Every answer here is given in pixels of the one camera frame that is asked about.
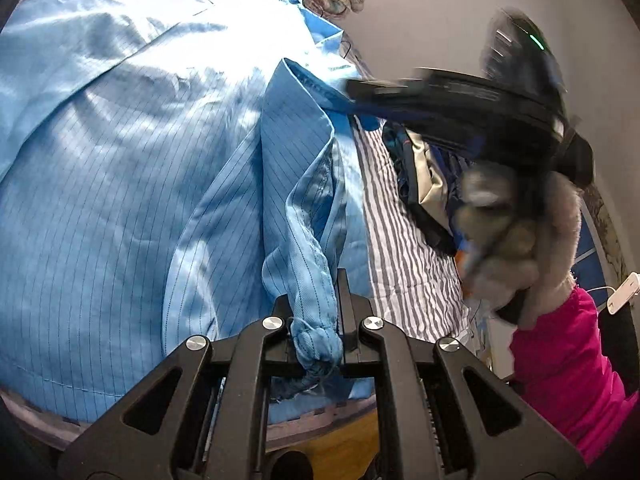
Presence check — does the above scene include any folded clothes stack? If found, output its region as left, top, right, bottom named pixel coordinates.
left=382, top=122, right=481, bottom=256

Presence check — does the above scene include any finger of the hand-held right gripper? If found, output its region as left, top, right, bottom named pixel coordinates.
left=345, top=67, right=481, bottom=133

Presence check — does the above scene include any light blue work coat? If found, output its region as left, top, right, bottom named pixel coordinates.
left=0, top=0, right=381, bottom=426

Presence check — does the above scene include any blue cardboard box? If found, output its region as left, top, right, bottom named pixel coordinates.
left=570, top=220, right=608, bottom=281

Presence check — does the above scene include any person's right hand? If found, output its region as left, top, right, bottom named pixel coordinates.
left=452, top=162, right=583, bottom=326

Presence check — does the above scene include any white power strip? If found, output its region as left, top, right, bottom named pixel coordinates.
left=607, top=272, right=640, bottom=316

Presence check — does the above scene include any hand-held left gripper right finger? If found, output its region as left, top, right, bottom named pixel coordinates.
left=336, top=269, right=587, bottom=480

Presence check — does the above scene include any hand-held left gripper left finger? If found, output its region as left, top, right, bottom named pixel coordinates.
left=57, top=294, right=306, bottom=480

